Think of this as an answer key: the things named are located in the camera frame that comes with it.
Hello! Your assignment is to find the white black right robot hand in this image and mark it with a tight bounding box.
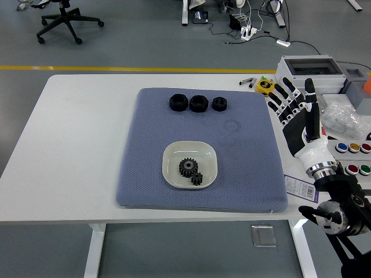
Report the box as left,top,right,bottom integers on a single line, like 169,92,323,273
267,76,337,170

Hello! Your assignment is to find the small black gear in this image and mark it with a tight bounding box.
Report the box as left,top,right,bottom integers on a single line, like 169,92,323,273
190,172,204,187

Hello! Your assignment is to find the large black gear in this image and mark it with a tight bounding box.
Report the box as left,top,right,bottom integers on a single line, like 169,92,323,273
178,157,199,178

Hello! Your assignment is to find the white flat box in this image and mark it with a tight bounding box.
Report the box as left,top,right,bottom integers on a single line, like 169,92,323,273
322,93,356,110

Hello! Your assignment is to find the white coloured-button control box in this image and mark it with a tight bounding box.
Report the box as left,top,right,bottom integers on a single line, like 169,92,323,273
326,133,371,178

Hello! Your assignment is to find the small black hex nut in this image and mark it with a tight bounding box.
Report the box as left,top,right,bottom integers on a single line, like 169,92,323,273
212,97,228,112

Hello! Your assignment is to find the large black hex nut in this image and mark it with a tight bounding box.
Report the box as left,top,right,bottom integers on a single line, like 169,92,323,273
189,94,209,113
169,93,188,112

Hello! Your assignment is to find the clear bag of white parts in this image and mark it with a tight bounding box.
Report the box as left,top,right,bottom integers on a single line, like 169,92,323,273
318,101,365,140

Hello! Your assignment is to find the yellow tape measure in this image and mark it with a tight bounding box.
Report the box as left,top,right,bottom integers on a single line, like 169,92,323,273
255,80,278,98

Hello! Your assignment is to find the purple-edged label card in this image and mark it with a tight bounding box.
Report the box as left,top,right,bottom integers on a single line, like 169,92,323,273
283,174,321,203

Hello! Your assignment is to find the grey plastic case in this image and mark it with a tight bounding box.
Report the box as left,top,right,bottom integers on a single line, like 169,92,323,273
338,65,371,115

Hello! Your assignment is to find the silver black small tool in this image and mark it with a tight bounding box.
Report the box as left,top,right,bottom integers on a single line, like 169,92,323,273
239,77,258,88

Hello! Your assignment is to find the white power strip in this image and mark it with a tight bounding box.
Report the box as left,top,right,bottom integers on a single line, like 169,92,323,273
240,25,259,41

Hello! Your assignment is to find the clear floor plate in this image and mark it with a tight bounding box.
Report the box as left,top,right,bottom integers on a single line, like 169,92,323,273
250,224,278,248

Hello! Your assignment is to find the white desk leg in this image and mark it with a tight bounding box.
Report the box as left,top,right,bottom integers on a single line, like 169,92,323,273
181,0,190,27
272,0,286,29
346,0,365,12

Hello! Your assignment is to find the white table leg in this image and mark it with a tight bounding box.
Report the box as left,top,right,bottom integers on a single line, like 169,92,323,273
288,219,319,278
83,223,107,278

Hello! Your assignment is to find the black power brick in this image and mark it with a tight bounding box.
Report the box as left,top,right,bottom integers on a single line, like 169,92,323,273
228,13,243,31

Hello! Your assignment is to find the white square dish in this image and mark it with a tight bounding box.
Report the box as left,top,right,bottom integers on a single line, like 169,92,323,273
161,140,217,189

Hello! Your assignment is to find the blue-grey textured mat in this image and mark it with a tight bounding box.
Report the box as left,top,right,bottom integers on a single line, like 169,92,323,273
115,87,289,214

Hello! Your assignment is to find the black office chair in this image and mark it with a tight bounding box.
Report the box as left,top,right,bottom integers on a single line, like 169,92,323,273
30,0,105,45

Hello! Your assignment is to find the grey electrical enclosure box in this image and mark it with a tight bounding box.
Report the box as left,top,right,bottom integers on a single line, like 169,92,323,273
274,54,347,101

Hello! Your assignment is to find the black floor cable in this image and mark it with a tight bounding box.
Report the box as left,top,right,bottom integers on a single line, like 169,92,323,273
224,34,322,56

